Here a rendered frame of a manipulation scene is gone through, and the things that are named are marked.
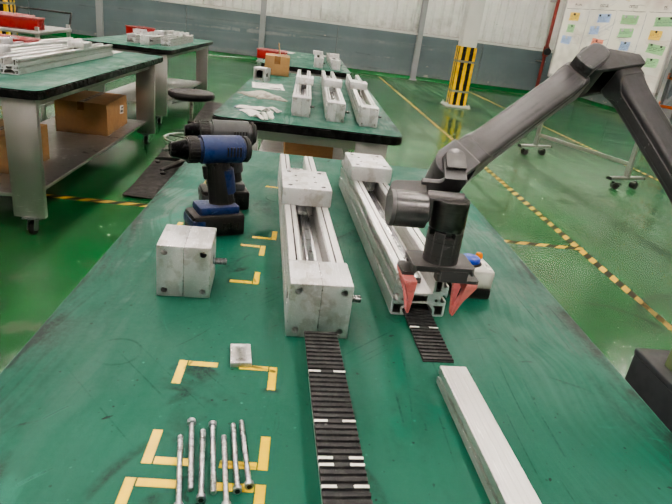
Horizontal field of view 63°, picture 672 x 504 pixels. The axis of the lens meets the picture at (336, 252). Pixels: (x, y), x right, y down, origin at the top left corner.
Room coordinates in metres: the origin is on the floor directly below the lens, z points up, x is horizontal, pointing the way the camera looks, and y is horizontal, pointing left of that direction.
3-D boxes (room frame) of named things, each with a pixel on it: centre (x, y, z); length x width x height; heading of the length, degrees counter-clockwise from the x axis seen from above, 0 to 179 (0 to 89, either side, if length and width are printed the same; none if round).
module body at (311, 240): (1.25, 0.09, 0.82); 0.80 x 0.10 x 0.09; 9
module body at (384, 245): (1.28, -0.10, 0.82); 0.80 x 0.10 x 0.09; 9
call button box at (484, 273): (1.03, -0.26, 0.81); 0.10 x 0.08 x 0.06; 99
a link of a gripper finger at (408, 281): (0.83, -0.14, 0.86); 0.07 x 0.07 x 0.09; 8
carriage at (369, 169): (1.53, -0.05, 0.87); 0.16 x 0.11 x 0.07; 9
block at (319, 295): (0.82, 0.01, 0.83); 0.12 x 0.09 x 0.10; 99
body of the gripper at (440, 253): (0.84, -0.17, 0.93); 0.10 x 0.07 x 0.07; 98
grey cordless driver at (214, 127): (1.33, 0.33, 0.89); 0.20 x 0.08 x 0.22; 113
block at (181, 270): (0.89, 0.25, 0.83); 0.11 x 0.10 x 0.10; 99
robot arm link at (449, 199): (0.83, -0.16, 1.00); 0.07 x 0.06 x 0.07; 97
